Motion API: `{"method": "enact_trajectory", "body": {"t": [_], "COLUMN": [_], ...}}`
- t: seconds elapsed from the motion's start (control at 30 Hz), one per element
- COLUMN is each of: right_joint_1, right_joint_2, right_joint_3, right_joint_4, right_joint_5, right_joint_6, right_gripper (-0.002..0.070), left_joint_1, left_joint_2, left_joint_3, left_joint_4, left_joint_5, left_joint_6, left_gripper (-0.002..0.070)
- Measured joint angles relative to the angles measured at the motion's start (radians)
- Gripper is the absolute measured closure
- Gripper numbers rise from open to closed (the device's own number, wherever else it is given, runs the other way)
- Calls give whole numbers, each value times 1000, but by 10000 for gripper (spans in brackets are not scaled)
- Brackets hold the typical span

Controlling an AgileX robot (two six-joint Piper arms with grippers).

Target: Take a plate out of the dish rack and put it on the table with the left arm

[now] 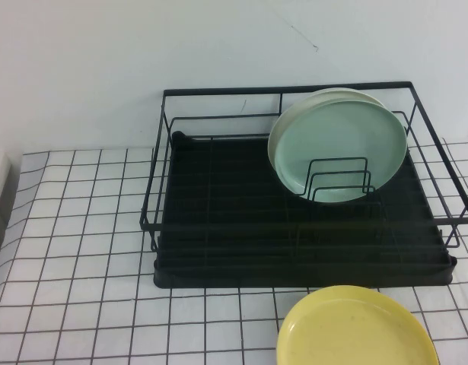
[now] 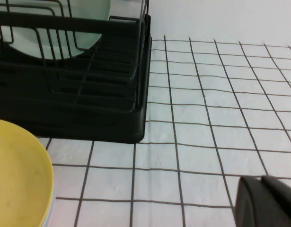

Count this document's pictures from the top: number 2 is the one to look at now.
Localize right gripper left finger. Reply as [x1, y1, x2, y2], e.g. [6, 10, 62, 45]
[234, 176, 291, 227]

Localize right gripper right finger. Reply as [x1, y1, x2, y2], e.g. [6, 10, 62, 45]
[261, 175, 291, 217]

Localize pale green plate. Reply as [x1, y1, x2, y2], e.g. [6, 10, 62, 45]
[0, 0, 112, 60]

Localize light blue plate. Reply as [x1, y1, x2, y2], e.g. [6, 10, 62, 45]
[40, 209, 53, 227]

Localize yellow plate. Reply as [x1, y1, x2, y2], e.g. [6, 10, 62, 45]
[0, 117, 54, 227]

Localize white grid tablecloth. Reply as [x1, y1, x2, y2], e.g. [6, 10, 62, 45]
[38, 35, 291, 227]

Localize black plastic drain tray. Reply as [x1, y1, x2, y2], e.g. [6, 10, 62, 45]
[0, 14, 152, 144]

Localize black wire dish rack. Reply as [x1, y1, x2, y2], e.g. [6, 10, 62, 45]
[0, 0, 150, 114]

